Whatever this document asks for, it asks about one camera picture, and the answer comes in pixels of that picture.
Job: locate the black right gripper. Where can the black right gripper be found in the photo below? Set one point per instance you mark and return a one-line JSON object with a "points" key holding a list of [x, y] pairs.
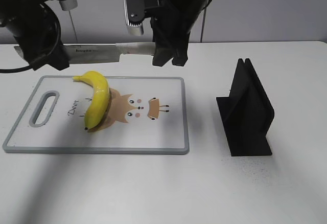
{"points": [[171, 26]]}

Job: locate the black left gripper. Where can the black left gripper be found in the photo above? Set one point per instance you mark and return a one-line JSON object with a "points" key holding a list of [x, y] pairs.
{"points": [[44, 46]]}

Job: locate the white handled kitchen knife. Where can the white handled kitchen knife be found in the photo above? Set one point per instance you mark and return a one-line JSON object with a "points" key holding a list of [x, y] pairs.
{"points": [[106, 53]]}

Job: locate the yellow plastic banana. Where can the yellow plastic banana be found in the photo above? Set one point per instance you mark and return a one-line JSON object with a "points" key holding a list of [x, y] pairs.
{"points": [[100, 99]]}

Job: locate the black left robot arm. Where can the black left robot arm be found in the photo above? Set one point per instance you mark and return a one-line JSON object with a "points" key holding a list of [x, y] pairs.
{"points": [[36, 29]]}

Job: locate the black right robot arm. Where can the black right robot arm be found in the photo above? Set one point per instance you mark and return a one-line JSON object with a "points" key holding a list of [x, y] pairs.
{"points": [[171, 26]]}

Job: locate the white grey cutting board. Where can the white grey cutting board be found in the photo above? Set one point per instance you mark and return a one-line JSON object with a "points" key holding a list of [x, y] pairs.
{"points": [[147, 116]]}

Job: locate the black knife stand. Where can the black knife stand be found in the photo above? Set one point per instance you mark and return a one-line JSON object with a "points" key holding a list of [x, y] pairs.
{"points": [[246, 113]]}

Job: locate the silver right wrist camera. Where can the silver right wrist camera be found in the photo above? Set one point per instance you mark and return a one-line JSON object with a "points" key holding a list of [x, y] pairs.
{"points": [[134, 16]]}

